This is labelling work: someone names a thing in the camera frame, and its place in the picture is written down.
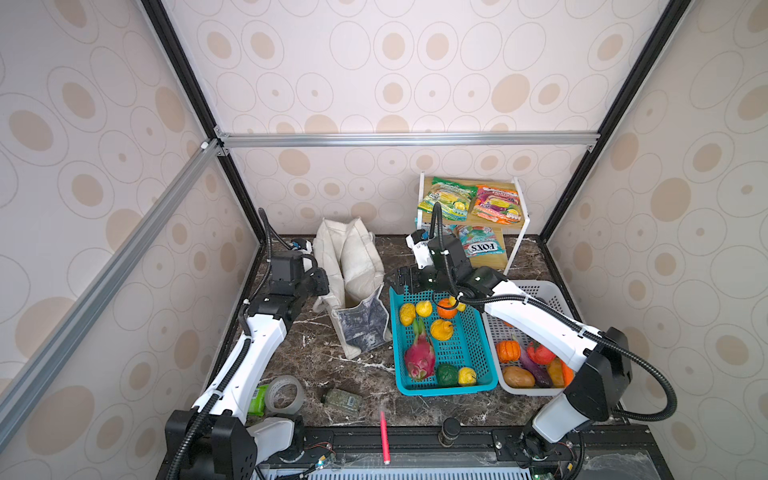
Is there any yellow orange mango toy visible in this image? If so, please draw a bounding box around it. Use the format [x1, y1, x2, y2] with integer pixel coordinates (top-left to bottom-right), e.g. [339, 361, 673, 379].
[430, 319, 454, 342]

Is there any green snack packet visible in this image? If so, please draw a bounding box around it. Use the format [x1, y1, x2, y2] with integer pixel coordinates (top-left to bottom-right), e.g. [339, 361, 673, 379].
[418, 177, 478, 221]

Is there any white canvas grocery bag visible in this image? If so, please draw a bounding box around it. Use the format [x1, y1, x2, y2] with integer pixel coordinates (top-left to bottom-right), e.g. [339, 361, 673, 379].
[312, 218, 392, 359]

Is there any pink dragon fruit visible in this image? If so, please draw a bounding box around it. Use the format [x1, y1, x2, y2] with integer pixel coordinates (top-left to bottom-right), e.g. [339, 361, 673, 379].
[404, 318, 436, 381]

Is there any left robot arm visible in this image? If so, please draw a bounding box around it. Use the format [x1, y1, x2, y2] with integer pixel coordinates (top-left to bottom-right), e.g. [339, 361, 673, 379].
[157, 242, 330, 479]

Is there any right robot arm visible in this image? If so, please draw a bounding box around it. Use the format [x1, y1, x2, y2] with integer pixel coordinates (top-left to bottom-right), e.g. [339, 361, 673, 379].
[396, 230, 678, 457]

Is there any yellow fruit top right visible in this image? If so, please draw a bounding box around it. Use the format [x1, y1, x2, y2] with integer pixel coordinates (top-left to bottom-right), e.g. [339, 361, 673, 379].
[448, 296, 466, 312]

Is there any right Foxs candy packet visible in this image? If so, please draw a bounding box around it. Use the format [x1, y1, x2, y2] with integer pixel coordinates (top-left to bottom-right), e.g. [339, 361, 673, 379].
[455, 225, 503, 258]

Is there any orange fruit toy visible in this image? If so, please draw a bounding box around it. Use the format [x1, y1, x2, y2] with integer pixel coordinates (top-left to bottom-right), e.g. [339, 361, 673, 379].
[437, 297, 458, 320]

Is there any yellow lemon toy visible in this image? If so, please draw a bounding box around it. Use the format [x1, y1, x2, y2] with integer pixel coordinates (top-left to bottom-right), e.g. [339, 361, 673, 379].
[415, 300, 433, 318]

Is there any yellow corn toy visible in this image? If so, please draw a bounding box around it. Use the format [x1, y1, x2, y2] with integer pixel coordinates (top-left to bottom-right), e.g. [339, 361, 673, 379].
[399, 303, 417, 327]

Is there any white wooden shelf rack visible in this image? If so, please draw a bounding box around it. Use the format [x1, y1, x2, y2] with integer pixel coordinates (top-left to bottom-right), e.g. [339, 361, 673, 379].
[446, 177, 530, 274]

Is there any teal plastic basket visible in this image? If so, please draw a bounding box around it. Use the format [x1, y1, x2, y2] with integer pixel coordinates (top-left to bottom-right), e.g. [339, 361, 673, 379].
[389, 288, 498, 397]

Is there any pink orange snack packet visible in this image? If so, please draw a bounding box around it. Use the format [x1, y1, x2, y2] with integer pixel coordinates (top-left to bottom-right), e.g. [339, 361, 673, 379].
[470, 185, 523, 225]

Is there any orange pumpkin toy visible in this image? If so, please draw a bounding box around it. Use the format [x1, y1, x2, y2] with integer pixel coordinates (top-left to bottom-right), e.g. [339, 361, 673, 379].
[495, 340, 522, 364]

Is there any green bell pepper toy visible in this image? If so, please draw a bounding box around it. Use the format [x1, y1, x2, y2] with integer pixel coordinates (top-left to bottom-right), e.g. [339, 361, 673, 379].
[436, 363, 459, 388]

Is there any clear tape roll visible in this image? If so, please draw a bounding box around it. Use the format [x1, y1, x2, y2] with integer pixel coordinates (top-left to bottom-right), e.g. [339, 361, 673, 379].
[265, 375, 306, 415]

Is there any red tomato toy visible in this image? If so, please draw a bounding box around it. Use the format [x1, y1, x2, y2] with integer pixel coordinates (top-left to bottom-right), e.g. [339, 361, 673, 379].
[526, 340, 556, 366]

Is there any brown potato toy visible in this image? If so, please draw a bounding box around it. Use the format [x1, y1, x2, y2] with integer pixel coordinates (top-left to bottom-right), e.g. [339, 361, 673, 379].
[502, 366, 536, 389]

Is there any small glass jar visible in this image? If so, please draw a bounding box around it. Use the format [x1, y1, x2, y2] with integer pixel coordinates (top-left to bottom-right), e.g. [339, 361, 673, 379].
[321, 388, 363, 415]

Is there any green small packet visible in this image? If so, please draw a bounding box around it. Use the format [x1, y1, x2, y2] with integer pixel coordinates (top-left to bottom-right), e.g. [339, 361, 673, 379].
[248, 385, 269, 417]

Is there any purple eggplant toy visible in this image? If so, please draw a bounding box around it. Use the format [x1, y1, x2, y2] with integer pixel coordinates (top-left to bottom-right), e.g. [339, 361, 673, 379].
[519, 350, 553, 388]

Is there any horizontal aluminium bar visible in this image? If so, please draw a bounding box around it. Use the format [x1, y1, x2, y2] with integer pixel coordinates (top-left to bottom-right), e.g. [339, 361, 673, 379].
[202, 130, 600, 151]

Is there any orange carrot toy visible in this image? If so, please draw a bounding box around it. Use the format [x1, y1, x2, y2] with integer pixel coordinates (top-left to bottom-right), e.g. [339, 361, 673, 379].
[560, 360, 575, 387]

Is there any red pen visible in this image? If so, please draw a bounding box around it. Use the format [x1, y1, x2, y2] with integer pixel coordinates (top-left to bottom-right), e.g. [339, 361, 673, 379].
[379, 410, 391, 466]

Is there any left aluminium bar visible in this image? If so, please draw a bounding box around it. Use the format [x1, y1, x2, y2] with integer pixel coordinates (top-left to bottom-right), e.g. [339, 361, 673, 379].
[1, 139, 220, 449]

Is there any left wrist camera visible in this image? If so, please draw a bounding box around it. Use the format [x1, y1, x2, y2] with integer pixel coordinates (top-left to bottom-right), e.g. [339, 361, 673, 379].
[290, 238, 313, 255]

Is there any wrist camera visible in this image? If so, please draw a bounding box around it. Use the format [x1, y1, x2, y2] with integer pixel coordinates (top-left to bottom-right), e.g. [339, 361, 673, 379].
[290, 238, 313, 255]
[406, 229, 434, 269]

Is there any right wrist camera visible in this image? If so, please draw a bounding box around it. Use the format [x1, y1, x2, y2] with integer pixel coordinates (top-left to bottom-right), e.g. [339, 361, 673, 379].
[406, 229, 434, 269]

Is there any black knob on rail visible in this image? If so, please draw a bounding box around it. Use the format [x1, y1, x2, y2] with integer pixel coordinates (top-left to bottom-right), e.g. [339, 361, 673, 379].
[438, 417, 462, 448]

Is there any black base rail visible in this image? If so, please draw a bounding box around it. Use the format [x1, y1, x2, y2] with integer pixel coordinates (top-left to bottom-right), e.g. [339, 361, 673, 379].
[254, 425, 673, 479]

